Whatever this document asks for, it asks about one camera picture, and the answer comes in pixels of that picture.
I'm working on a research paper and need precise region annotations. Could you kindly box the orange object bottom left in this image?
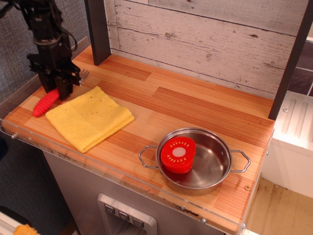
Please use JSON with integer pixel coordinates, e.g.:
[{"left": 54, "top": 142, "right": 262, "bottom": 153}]
[{"left": 13, "top": 224, "right": 38, "bottom": 235}]

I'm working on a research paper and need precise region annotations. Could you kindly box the dark left upright post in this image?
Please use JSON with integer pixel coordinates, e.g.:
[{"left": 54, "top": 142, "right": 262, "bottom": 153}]
[{"left": 85, "top": 0, "right": 111, "bottom": 66}]

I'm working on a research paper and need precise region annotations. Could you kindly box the yellow folded cloth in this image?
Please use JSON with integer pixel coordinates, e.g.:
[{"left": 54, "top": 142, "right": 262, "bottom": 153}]
[{"left": 45, "top": 86, "right": 134, "bottom": 153}]

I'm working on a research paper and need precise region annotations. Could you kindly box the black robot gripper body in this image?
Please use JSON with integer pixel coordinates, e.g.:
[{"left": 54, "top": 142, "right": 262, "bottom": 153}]
[{"left": 26, "top": 40, "right": 81, "bottom": 74}]

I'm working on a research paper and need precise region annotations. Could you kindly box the dark right upright post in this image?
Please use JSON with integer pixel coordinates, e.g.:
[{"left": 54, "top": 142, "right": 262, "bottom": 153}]
[{"left": 268, "top": 0, "right": 313, "bottom": 120}]

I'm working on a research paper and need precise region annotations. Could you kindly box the red toy tomato half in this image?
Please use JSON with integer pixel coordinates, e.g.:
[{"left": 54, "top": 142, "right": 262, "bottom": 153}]
[{"left": 161, "top": 137, "right": 196, "bottom": 174}]

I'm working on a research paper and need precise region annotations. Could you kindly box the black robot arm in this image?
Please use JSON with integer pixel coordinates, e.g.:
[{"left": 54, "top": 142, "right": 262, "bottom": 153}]
[{"left": 13, "top": 0, "right": 83, "bottom": 100}]

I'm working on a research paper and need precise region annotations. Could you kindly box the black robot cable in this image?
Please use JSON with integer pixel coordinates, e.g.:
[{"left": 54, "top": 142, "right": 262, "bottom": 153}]
[{"left": 60, "top": 26, "right": 78, "bottom": 52}]

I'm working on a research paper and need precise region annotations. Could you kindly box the white toy sink unit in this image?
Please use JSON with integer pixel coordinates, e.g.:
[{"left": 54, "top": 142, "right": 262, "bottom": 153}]
[{"left": 261, "top": 92, "right": 313, "bottom": 197}]

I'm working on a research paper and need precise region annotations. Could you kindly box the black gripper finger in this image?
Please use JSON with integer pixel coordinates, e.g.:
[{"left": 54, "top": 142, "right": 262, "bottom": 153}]
[
  {"left": 38, "top": 72, "right": 56, "bottom": 93},
  {"left": 55, "top": 77, "right": 73, "bottom": 100}
]

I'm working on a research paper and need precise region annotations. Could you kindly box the clear acrylic edge guard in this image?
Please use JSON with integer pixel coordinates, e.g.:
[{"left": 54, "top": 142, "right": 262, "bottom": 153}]
[{"left": 1, "top": 121, "right": 246, "bottom": 235}]

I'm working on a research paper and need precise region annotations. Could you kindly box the red handled metal fork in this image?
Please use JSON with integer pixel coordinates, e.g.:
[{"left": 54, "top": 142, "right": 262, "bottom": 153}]
[{"left": 32, "top": 69, "right": 89, "bottom": 118}]

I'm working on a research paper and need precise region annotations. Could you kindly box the dark upright post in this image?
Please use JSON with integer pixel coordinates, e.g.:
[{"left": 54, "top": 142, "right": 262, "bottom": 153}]
[
  {"left": 85, "top": 0, "right": 111, "bottom": 66},
  {"left": 268, "top": 0, "right": 313, "bottom": 120}
]

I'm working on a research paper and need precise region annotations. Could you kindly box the silver dispenser button panel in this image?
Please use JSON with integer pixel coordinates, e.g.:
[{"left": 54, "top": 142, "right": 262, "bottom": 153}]
[{"left": 97, "top": 193, "right": 158, "bottom": 235}]

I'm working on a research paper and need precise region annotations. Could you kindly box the stainless steel pot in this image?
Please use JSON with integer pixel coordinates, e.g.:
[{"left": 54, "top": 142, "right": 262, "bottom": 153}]
[{"left": 154, "top": 127, "right": 235, "bottom": 195}]

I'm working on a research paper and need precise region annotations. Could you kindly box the grey toy kitchen cabinet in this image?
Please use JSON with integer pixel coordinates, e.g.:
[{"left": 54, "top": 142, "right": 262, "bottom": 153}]
[{"left": 44, "top": 152, "right": 223, "bottom": 235}]

